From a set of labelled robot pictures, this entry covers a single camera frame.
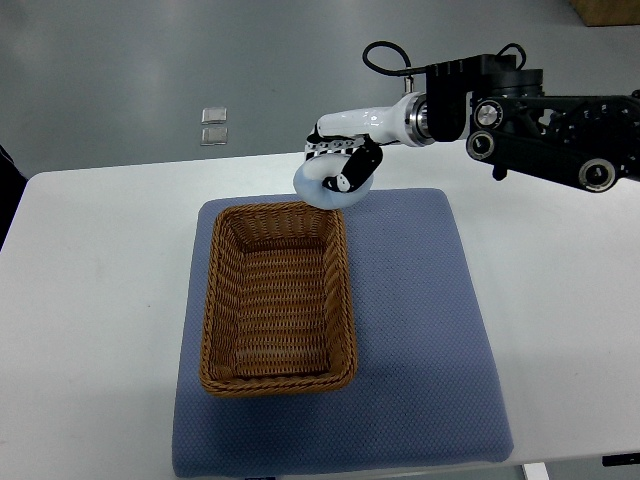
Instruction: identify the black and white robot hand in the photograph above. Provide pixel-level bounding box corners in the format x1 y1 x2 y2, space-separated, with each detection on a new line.
304 92 432 193

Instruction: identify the light blue round toy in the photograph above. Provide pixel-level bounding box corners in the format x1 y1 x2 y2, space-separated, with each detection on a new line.
293 153 374 210

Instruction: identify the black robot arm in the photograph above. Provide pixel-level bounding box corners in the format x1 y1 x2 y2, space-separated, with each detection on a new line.
363 41 639 193

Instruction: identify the brown wicker basket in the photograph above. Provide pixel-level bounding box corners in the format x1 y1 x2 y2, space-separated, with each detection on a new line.
199 201 358 398

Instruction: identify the upper metal floor plate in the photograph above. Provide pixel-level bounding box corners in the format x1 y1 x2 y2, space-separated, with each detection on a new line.
201 106 228 125

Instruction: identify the cardboard box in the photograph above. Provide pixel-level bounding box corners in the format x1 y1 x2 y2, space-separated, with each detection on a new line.
569 0 640 27

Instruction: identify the blue quilted mat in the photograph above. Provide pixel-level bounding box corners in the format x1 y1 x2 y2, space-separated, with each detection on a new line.
172 189 513 478

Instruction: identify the black object at left edge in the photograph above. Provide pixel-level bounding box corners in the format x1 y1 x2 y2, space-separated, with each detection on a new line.
0 146 27 245

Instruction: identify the white table leg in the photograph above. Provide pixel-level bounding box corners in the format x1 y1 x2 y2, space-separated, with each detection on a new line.
522 462 550 480

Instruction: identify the black table bracket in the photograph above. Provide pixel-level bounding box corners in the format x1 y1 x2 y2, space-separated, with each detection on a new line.
601 452 640 467

